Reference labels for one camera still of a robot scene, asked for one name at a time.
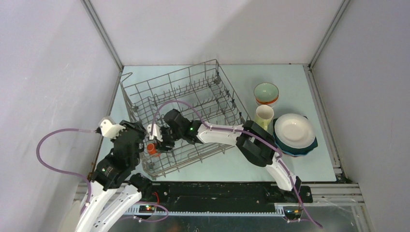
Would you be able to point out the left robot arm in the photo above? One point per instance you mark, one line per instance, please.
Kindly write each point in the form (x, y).
(113, 187)

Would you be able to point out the white plate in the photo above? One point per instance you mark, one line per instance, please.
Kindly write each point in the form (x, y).
(294, 130)

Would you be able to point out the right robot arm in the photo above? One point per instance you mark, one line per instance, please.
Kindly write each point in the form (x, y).
(256, 144)

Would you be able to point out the small orange cup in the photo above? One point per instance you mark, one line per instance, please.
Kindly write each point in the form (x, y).
(152, 151)

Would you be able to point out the pale green cup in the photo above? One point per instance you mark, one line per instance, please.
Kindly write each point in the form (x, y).
(266, 91)

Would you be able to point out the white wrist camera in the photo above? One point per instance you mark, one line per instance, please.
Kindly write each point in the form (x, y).
(108, 128)
(154, 132)

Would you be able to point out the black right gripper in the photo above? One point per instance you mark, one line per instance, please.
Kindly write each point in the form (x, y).
(163, 145)

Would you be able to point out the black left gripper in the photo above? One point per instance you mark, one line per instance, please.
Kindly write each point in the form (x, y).
(128, 123)

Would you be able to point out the grey wire dish rack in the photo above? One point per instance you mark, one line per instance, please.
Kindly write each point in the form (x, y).
(200, 91)

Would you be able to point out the blue dotted plate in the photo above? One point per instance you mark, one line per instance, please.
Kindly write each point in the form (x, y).
(296, 152)

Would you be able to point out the dark teal plate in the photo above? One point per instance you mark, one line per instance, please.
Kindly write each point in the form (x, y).
(294, 134)

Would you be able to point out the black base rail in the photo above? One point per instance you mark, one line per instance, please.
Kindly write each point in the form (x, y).
(222, 197)

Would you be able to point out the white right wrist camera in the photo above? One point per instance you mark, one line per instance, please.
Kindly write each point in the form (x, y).
(154, 132)

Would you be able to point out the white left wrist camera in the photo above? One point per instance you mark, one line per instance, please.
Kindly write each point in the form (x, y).
(108, 128)

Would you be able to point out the orange bowl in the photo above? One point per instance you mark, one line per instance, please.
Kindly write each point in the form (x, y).
(269, 103)

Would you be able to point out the yellow mug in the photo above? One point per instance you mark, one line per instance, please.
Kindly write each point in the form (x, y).
(263, 116)

